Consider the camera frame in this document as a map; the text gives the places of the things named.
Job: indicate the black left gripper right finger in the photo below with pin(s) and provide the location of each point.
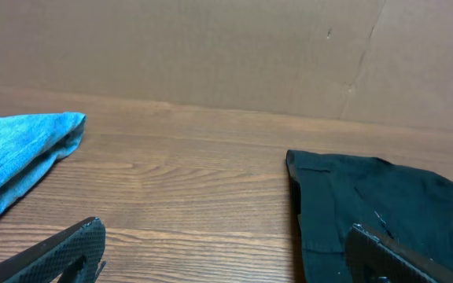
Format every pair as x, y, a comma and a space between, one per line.
375, 257

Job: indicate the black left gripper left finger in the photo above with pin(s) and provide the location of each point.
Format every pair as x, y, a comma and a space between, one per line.
73, 255

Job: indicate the black shorts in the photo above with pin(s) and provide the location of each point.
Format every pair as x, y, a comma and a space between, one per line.
333, 192

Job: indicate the folded blue denim cloth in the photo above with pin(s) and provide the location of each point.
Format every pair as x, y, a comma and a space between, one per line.
29, 146

